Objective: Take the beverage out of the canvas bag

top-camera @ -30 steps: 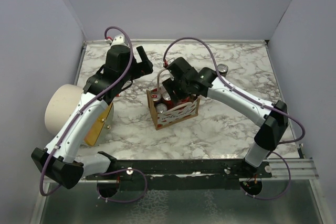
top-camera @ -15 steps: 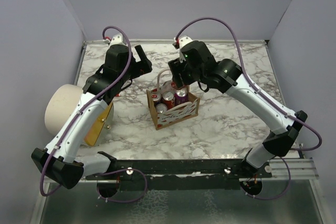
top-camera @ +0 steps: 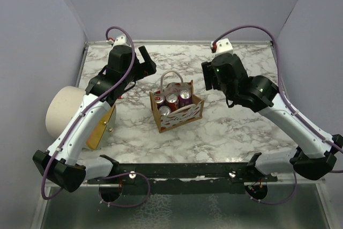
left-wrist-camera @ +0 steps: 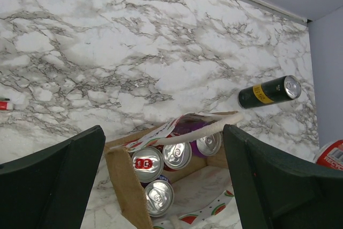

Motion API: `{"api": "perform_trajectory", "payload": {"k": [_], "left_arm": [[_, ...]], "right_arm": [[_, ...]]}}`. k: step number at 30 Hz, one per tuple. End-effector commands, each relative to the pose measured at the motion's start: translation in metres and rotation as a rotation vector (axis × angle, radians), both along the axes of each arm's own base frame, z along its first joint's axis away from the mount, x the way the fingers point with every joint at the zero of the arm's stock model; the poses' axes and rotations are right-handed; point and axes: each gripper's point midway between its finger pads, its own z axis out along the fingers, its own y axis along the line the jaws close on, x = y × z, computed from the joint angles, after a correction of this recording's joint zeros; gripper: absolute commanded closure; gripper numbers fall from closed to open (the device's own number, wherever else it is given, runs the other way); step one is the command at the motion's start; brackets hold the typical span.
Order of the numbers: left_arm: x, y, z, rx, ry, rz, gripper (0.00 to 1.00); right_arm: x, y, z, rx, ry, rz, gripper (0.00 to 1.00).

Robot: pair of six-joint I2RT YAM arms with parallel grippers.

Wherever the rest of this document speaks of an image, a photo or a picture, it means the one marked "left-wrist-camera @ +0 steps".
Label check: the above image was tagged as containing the red capped marker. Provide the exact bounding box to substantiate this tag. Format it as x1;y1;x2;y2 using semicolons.
0;101;14;110

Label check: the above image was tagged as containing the red coke can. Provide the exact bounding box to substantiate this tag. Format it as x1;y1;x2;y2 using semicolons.
314;139;343;171
162;143;192;172

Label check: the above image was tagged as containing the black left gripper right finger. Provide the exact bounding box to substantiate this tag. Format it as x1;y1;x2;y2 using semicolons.
223;124;342;228

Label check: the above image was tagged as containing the black soda can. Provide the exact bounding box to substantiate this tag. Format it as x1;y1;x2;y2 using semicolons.
238;75;302;109

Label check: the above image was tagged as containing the red tab soda can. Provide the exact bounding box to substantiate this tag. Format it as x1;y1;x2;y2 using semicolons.
132;146;164;183

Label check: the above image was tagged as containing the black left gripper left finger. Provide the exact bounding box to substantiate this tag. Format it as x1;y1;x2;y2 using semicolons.
1;125;106;228

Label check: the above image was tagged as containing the purple Fanta can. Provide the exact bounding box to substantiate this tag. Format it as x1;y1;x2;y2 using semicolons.
190;132;222;158
140;175;175;217

